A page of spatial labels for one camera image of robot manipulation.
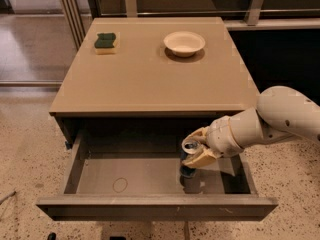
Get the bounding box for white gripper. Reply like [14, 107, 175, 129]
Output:
[184, 116, 243, 169]

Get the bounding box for blue silver redbull can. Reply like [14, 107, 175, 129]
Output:
[179, 139, 201, 179]

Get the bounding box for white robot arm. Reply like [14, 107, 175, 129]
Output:
[182, 86, 320, 169]

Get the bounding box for tan cabinet with top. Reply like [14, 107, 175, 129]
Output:
[49, 17, 259, 141]

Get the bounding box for open grey top drawer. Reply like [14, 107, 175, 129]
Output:
[36, 131, 278, 221]

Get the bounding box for white paper bowl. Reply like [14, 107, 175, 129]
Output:
[163, 31, 206, 58]

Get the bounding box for green yellow sponge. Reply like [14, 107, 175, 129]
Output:
[94, 32, 118, 55]

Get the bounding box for metal railing frame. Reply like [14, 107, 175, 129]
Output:
[60, 0, 320, 45]

